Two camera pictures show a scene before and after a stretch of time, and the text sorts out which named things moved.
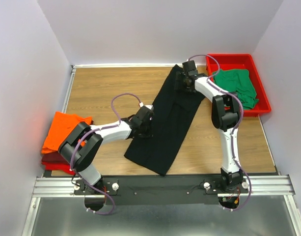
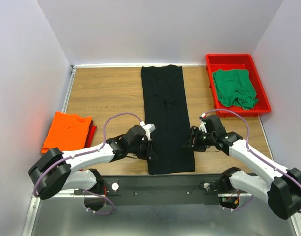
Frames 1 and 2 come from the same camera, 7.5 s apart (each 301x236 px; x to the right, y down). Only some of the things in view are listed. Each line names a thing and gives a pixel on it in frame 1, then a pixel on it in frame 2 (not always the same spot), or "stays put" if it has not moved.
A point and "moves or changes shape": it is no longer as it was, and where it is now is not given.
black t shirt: [174, 112] moves or changes shape
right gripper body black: [180, 77] to [202, 138]
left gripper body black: [147, 130] to [143, 150]
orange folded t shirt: [62, 125] stays put
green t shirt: [237, 80] stays put
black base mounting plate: [159, 190] stays put
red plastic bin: [216, 62] stays put
